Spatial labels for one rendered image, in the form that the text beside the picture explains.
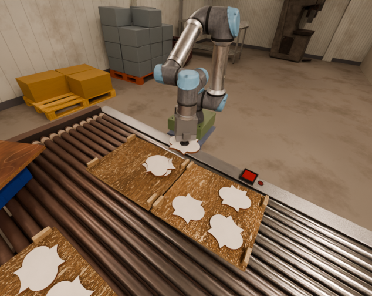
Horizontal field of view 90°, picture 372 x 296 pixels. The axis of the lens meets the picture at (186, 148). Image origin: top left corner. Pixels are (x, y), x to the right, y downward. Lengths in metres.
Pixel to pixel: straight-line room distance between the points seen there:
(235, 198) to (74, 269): 0.65
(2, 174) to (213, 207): 0.88
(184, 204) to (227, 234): 0.21
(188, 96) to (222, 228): 0.52
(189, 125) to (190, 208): 0.35
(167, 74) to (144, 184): 0.50
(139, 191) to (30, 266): 0.43
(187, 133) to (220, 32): 0.52
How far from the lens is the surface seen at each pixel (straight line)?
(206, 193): 0.89
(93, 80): 3.77
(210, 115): 1.40
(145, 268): 0.76
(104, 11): 4.83
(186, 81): 0.66
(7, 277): 0.89
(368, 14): 9.56
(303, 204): 1.06
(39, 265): 0.85
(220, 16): 1.05
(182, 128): 0.75
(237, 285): 0.77
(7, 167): 1.08
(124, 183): 0.94
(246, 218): 0.87
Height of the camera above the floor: 1.64
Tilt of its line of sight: 39 degrees down
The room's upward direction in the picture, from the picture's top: 4 degrees clockwise
